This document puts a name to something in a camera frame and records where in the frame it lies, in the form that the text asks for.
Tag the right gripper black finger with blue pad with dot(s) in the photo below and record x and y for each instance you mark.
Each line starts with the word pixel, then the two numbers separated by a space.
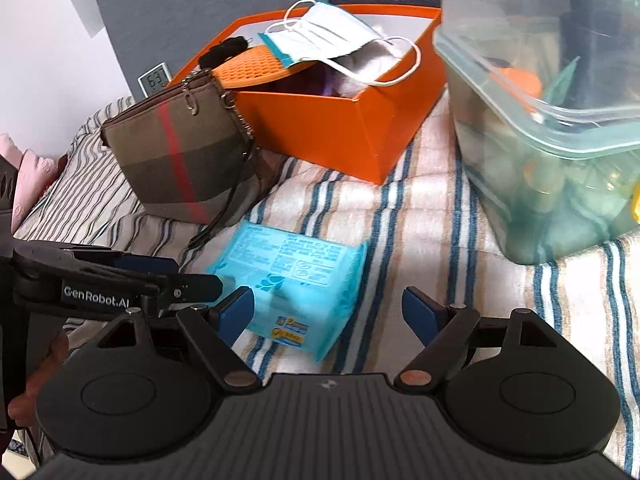
pixel 114 258
pixel 90 290
pixel 212 332
pixel 444 332

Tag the light blue wipes pack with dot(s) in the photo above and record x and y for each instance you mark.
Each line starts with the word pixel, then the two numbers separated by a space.
pixel 305 288

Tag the white teal face mask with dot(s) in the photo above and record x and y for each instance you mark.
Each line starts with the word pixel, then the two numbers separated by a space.
pixel 317 31

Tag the person's left hand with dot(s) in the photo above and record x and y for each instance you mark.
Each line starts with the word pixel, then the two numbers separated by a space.
pixel 22 409

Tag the striped bed cover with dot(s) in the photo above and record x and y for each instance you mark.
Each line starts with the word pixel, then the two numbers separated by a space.
pixel 423 227

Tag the pink pillow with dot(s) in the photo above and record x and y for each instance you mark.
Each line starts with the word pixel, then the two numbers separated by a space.
pixel 34 175

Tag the brown plaid pouch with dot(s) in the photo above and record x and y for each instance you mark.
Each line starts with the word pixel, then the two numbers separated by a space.
pixel 189 155

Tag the small digital clock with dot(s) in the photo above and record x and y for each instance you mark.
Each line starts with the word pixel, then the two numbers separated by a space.
pixel 154 80

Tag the black fuzzy item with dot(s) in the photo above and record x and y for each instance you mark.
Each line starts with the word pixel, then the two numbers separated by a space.
pixel 218 54

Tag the orange honeycomb mesh cloth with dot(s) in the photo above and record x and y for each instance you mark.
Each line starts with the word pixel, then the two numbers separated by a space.
pixel 254 67

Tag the orange cardboard box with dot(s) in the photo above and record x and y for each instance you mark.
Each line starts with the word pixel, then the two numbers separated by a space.
pixel 363 136

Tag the clear plastic storage bin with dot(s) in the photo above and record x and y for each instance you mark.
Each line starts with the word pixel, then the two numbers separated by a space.
pixel 545 99

